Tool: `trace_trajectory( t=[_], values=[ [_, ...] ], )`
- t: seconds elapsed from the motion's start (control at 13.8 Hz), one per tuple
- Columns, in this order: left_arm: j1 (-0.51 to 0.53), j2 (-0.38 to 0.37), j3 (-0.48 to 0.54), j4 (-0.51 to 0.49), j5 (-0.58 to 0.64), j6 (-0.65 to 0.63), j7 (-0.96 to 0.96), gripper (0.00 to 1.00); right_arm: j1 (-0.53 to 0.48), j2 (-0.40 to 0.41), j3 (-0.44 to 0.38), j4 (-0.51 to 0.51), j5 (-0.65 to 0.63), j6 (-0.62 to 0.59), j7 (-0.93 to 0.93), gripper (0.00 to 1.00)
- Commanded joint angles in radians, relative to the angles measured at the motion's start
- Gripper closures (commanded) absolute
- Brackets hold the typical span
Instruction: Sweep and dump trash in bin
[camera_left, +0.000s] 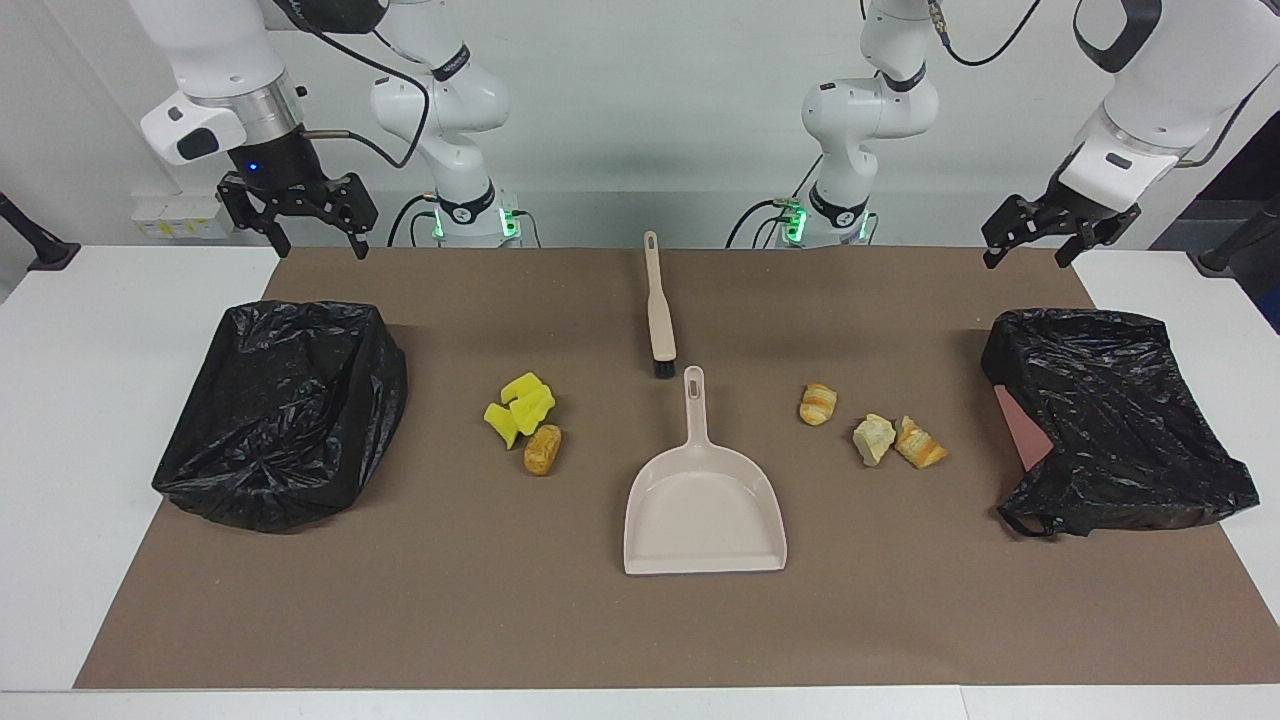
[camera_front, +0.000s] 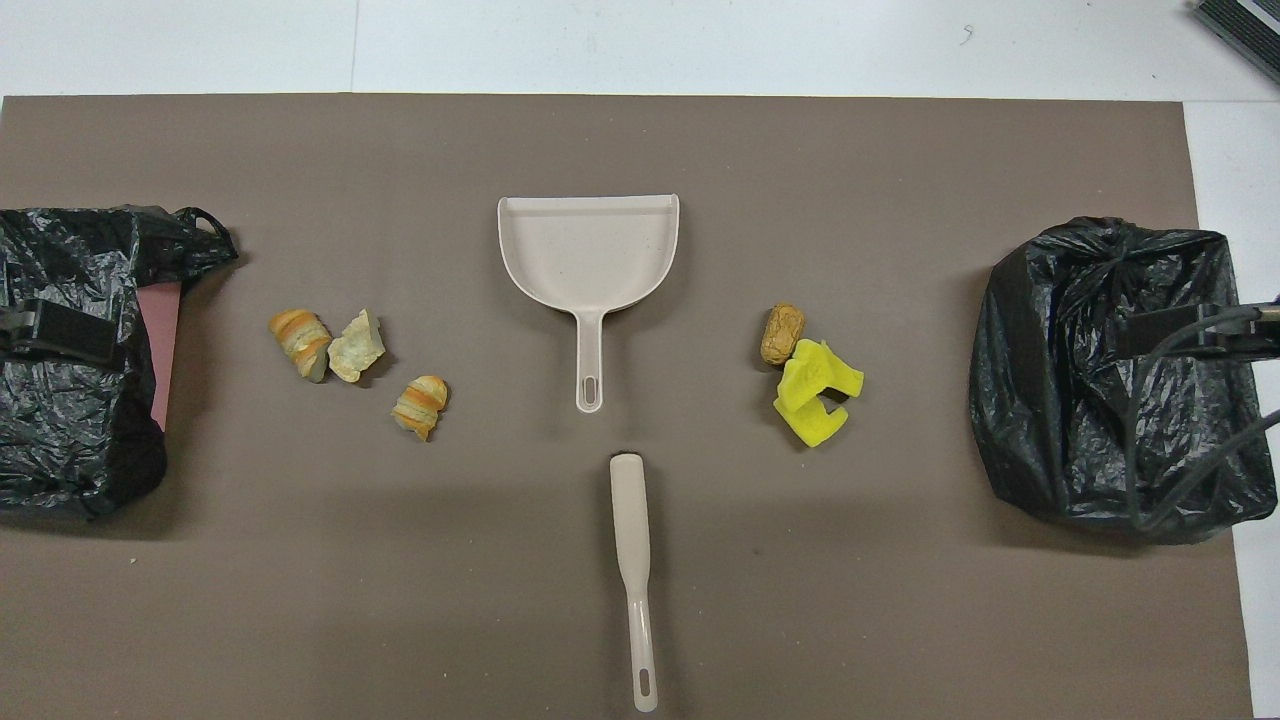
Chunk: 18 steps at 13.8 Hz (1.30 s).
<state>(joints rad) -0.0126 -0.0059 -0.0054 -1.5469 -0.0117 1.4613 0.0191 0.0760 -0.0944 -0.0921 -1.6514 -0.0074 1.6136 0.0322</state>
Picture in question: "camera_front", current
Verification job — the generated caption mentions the small striped orange bread piece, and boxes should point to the small striped orange bread piece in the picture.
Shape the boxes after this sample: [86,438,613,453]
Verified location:
[391,375,450,442]

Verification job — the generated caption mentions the pale torn bread piece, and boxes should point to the pale torn bread piece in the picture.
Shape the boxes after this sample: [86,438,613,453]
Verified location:
[327,308,387,384]

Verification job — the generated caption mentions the dark ridged panel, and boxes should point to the dark ridged panel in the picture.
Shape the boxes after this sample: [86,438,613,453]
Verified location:
[1190,0,1280,57]

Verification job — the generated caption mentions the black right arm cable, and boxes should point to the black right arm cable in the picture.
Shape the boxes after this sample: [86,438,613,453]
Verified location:
[1122,298,1280,533]

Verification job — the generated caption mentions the beige hand brush black bristles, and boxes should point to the beige hand brush black bristles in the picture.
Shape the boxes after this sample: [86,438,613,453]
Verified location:
[609,452,660,714]

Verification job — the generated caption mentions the brown bread nugget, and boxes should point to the brown bread nugget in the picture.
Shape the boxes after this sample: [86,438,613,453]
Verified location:
[760,303,807,367]

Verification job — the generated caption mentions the brown table mat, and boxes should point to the brown table mat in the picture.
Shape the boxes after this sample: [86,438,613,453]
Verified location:
[0,93,1257,720]

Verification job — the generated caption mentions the large striped orange bread piece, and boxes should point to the large striped orange bread piece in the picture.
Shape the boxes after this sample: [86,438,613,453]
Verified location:
[268,308,333,384]

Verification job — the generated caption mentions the black trash bag over pink bin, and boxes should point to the black trash bag over pink bin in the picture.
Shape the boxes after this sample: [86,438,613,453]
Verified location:
[0,205,241,523]

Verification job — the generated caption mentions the pink bin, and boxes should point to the pink bin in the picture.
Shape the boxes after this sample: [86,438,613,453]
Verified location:
[135,282,183,433]

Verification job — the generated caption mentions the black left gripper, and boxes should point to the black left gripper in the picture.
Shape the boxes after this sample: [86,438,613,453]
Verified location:
[0,298,129,363]

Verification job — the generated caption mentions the notched yellow sponge piece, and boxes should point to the notched yellow sponge piece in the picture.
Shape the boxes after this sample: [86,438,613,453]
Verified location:
[773,393,850,449]

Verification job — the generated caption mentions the black trash bag bin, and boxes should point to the black trash bag bin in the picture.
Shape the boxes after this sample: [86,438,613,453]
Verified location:
[968,216,1280,546]

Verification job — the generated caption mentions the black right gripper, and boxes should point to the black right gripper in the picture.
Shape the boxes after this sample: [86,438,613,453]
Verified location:
[1116,305,1280,363]

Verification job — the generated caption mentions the beige plastic dustpan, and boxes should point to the beige plastic dustpan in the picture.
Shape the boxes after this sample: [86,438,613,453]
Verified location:
[497,194,681,414]

